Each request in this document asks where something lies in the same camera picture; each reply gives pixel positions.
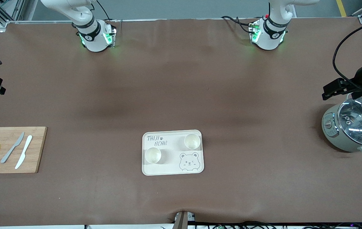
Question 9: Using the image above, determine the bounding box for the white IKEA cup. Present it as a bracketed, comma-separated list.
[184, 134, 201, 150]
[145, 147, 162, 164]

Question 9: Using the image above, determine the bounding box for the grey electric cooking pot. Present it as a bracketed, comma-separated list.
[322, 101, 362, 156]

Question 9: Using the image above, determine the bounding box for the grey plastic knife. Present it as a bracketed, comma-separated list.
[0, 132, 25, 164]

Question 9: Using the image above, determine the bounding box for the white plastic knife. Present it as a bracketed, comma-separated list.
[15, 135, 33, 170]

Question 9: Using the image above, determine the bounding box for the bamboo cutting board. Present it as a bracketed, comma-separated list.
[0, 127, 48, 174]

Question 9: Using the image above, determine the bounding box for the cream tray with bear print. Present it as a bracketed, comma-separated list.
[142, 129, 205, 176]

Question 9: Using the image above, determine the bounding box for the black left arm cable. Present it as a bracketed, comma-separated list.
[332, 17, 362, 88]

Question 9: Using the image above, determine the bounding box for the black left base cable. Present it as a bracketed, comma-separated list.
[221, 15, 254, 34]

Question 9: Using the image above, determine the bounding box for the black base cable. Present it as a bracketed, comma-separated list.
[221, 15, 254, 34]
[90, 0, 118, 24]

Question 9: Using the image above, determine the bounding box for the black right base cable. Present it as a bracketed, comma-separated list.
[90, 0, 118, 24]

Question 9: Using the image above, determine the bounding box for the grey metal bracket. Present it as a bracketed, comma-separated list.
[174, 211, 196, 229]

